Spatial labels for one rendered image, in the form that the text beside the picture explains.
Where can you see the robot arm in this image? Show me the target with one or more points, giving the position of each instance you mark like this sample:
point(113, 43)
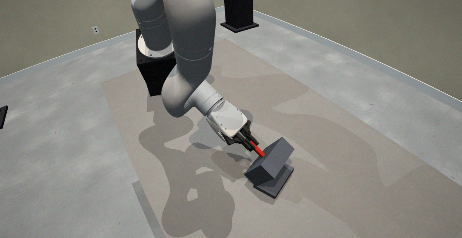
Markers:
point(187, 28)

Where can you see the red rectangular peg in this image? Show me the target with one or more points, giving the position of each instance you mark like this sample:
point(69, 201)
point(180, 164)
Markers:
point(258, 151)

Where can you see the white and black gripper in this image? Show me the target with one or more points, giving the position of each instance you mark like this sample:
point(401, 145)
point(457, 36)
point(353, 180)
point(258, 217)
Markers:
point(226, 120)

